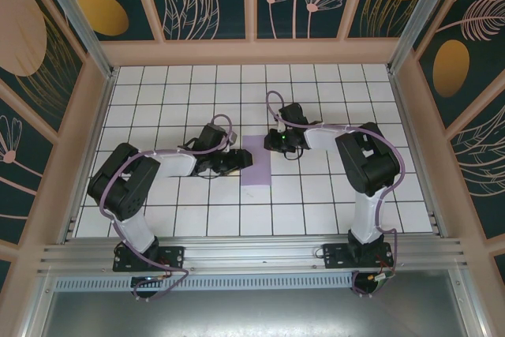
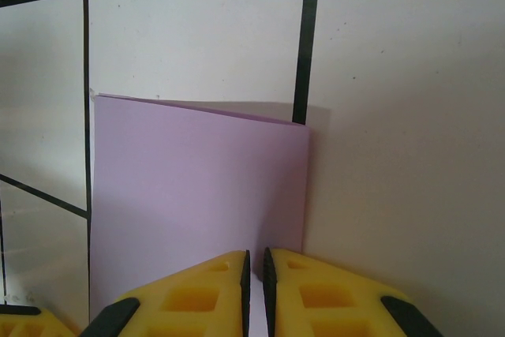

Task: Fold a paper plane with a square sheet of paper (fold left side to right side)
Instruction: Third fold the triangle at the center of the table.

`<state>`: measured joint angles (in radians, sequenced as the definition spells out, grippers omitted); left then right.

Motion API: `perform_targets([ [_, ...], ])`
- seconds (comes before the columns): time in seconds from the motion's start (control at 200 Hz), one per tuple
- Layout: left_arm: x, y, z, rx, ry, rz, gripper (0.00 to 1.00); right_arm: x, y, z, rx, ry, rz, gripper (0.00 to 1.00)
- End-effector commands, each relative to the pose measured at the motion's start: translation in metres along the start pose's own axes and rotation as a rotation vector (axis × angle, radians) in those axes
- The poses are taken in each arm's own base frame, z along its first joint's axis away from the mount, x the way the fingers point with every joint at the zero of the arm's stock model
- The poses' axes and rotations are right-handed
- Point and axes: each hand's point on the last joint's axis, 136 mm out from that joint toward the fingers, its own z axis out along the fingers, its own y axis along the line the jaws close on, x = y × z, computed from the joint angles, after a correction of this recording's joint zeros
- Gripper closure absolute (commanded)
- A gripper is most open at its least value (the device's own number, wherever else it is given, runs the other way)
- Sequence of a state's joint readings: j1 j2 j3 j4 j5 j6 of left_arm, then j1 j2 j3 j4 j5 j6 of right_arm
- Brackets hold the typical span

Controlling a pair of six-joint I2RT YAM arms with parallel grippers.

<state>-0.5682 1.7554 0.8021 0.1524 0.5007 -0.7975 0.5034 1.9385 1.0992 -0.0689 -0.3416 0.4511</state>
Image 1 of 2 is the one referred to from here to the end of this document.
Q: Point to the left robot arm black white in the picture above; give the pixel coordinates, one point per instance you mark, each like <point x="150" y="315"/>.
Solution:
<point x="118" y="183"/>

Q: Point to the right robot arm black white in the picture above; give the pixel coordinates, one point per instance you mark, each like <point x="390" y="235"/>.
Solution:
<point x="367" y="159"/>

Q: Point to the aluminium frame post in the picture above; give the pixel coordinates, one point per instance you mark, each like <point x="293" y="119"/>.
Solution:
<point x="414" y="17"/>
<point x="79" y="25"/>

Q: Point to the grey metal sheet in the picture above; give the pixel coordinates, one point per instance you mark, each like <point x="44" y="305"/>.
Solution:
<point x="252" y="313"/>

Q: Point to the aluminium mounting rail beam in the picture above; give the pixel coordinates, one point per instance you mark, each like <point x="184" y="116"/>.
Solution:
<point x="252" y="252"/>

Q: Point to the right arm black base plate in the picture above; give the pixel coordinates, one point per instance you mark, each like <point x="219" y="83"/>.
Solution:
<point x="335" y="256"/>

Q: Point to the purple square cloth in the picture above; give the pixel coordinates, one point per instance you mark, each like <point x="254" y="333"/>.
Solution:
<point x="256" y="173"/>

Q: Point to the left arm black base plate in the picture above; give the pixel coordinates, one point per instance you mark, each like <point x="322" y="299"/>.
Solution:
<point x="173" y="258"/>

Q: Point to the aluminium table side rail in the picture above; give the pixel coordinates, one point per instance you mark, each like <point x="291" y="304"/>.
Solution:
<point x="405" y="116"/>
<point x="100" y="116"/>

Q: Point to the green circuit board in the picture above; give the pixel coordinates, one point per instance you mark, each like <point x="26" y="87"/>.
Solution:
<point x="383" y="278"/>

